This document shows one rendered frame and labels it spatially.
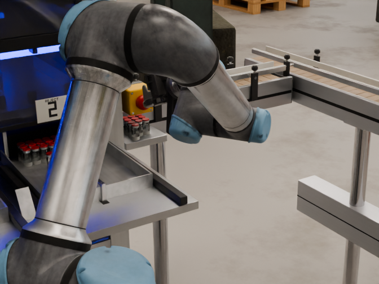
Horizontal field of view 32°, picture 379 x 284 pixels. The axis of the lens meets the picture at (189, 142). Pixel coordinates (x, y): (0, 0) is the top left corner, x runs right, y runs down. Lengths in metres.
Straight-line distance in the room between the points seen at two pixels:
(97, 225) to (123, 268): 0.42
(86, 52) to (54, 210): 0.26
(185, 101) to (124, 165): 0.31
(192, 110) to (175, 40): 0.40
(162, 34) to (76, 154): 0.24
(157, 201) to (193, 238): 1.62
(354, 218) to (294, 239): 0.93
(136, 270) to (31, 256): 0.17
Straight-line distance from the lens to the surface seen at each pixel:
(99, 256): 1.05
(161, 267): 2.28
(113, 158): 1.75
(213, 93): 1.21
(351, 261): 2.36
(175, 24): 1.09
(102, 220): 1.45
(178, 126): 1.45
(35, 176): 1.68
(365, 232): 2.23
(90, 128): 1.10
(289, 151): 4.10
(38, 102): 1.70
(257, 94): 2.17
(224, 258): 2.98
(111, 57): 1.11
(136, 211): 1.48
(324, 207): 2.34
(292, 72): 2.33
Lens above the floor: 1.56
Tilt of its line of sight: 22 degrees down
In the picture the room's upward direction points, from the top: 1 degrees counter-clockwise
